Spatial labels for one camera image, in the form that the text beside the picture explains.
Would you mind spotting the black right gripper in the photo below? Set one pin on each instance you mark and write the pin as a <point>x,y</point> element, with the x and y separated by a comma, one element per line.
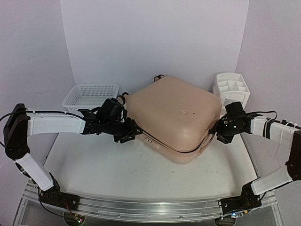
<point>219,130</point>

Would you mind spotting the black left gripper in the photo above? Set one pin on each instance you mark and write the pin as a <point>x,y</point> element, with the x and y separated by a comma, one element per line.
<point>131,132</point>

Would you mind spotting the pink hard-shell suitcase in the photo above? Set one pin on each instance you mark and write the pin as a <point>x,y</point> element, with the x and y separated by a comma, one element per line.
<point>175,117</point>

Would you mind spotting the white perforated plastic basket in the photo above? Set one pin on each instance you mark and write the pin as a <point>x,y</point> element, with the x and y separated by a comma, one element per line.
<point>88,96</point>

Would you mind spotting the white desktop drawer organizer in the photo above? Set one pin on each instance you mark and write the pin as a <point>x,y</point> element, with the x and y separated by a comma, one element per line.
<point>231,87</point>

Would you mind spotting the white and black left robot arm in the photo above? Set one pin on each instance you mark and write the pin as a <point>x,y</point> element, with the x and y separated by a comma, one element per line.
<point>28,134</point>

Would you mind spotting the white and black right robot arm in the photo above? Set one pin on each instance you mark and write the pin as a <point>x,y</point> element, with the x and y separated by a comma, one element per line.
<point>274,147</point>

